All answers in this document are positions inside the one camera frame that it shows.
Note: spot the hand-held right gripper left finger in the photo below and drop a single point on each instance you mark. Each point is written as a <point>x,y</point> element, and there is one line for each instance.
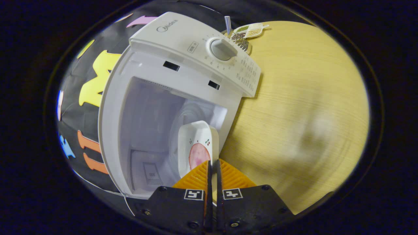
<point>176,205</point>

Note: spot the metal mesh basket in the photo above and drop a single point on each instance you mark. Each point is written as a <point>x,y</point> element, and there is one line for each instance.
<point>241,41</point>

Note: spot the white rectangular dish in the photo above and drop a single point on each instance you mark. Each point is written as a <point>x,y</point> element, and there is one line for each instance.
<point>196,133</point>

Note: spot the divided tray with grains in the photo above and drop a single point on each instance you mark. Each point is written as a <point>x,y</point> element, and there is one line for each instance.
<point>251,30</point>

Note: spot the pink meat slice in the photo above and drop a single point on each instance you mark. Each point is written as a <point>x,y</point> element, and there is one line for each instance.
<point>199,156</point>

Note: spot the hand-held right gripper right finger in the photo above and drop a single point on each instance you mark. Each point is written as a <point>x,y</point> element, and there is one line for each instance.
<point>251,205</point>

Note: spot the white microwave oven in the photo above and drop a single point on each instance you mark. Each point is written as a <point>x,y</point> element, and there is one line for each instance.
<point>183,39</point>

